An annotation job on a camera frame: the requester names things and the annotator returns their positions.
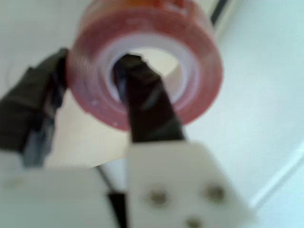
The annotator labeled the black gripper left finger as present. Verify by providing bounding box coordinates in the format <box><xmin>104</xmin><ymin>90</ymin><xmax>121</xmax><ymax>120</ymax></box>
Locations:
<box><xmin>0</xmin><ymin>47</ymin><xmax>71</xmax><ymax>168</ymax></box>

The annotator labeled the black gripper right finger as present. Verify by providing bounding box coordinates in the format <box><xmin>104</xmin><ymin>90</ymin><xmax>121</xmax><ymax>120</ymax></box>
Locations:
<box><xmin>113</xmin><ymin>54</ymin><xmax>256</xmax><ymax>228</ymax></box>

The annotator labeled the red tape roll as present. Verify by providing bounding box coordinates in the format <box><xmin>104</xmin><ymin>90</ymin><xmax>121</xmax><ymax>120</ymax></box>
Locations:
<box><xmin>65</xmin><ymin>0</ymin><xmax>224</xmax><ymax>133</ymax></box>

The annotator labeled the long black tape strip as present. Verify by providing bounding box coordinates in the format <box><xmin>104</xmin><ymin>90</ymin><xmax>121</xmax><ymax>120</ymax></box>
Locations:
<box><xmin>209</xmin><ymin>0</ymin><xmax>233</xmax><ymax>25</ymax></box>

